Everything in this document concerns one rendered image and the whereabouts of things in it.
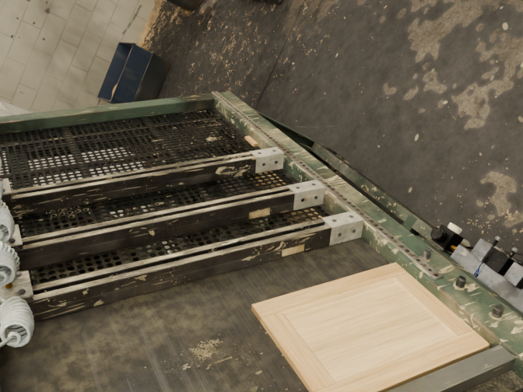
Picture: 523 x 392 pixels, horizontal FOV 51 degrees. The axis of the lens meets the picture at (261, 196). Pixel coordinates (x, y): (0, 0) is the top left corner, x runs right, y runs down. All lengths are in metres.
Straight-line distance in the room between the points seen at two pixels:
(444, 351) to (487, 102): 1.64
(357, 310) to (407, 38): 2.13
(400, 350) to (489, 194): 1.37
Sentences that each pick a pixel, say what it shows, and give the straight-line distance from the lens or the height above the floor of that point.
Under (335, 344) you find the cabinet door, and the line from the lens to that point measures 1.40.
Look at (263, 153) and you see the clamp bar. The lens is 2.14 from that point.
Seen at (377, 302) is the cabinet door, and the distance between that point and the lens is 1.55.
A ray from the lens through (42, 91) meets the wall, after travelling 6.35.
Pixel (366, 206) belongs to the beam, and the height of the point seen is 0.84.
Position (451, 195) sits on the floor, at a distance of 2.75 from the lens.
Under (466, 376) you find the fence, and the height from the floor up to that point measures 1.03.
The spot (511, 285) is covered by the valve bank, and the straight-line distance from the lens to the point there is 1.69.
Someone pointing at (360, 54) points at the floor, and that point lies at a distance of 3.53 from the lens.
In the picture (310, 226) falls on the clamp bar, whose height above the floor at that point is 1.07.
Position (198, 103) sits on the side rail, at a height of 0.97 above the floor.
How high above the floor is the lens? 2.25
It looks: 38 degrees down
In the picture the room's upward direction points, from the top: 69 degrees counter-clockwise
